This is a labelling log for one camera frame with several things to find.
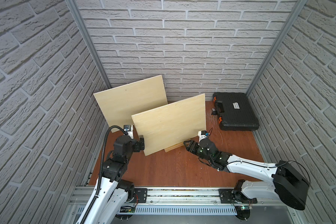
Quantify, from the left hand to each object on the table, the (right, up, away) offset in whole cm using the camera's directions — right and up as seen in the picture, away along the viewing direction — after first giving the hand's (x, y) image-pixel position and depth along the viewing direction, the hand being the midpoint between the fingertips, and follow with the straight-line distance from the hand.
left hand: (136, 134), depth 75 cm
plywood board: (-13, +18, +10) cm, 25 cm away
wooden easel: (+18, -11, +12) cm, 25 cm away
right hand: (+29, -7, +7) cm, 31 cm away
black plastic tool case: (+68, +13, +29) cm, 75 cm away
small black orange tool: (+55, +13, +37) cm, 67 cm away
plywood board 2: (+19, +4, +7) cm, 21 cm away
